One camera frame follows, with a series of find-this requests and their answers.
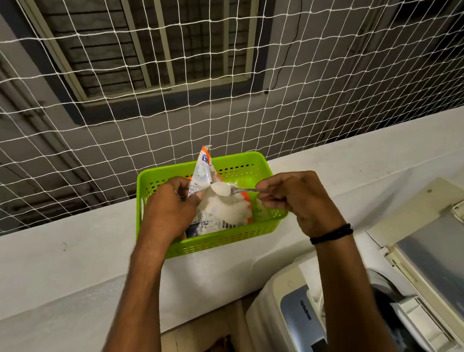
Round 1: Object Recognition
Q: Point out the person's right hand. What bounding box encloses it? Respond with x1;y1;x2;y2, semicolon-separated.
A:
251;167;352;242

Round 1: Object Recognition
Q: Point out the person's left hand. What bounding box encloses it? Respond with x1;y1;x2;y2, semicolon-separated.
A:
138;174;205;254

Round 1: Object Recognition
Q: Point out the detergent powder packet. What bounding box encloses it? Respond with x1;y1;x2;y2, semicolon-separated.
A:
184;144;259;244

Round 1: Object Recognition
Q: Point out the metal spoon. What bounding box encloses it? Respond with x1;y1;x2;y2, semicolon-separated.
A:
210;180;258;199

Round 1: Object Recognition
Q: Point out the white and blue washing machine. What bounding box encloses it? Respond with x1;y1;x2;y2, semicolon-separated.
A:
243;163;464;352

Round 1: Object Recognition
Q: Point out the person's left forearm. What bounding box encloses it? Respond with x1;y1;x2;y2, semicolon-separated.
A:
100;236;172;352

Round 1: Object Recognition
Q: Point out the person's right forearm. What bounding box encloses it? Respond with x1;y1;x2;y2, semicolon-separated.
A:
306;231;423;352

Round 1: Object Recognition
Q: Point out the black wristband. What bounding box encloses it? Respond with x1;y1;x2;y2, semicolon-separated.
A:
309;221;354;248

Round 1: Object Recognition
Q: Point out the green plastic basket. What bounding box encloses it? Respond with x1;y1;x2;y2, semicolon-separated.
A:
131;143;293;267

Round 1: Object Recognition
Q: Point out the white window safety net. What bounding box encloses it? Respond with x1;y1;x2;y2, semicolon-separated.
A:
0;0;464;278

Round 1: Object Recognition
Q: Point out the barred neighbouring building window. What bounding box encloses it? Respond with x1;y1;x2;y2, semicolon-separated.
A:
0;0;261;117

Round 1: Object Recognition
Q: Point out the black outdoor cable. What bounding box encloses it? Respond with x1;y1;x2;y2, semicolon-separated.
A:
263;0;305;96

